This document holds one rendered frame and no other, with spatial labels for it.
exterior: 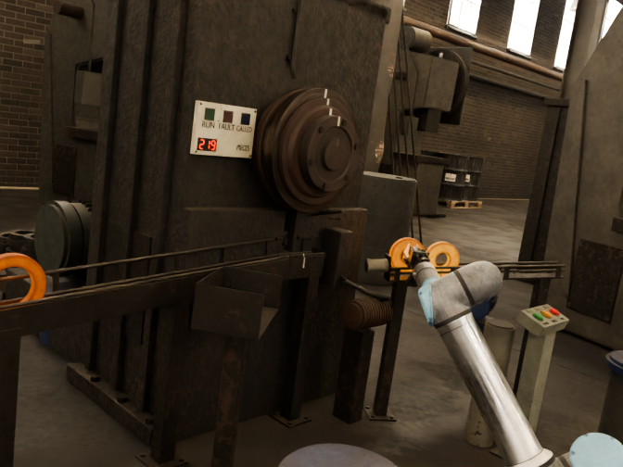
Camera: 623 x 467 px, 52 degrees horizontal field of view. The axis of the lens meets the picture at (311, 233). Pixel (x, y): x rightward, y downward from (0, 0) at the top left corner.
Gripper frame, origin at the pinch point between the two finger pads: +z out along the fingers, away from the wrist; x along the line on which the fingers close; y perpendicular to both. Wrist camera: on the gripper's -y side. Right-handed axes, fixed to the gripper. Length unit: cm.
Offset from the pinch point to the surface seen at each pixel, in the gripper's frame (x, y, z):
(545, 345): -49, -14, -41
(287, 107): 62, 56, -9
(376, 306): 12.4, -20.0, -13.3
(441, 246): -13.8, 4.1, -0.7
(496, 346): -34, -22, -33
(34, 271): 132, 17, -69
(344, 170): 36, 35, -5
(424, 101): -251, -93, 712
